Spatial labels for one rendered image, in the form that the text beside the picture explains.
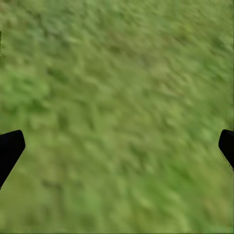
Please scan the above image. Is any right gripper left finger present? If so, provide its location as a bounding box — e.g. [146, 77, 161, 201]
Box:
[0, 130, 25, 188]

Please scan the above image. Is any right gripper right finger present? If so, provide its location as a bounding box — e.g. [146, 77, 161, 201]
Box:
[218, 130, 234, 169]

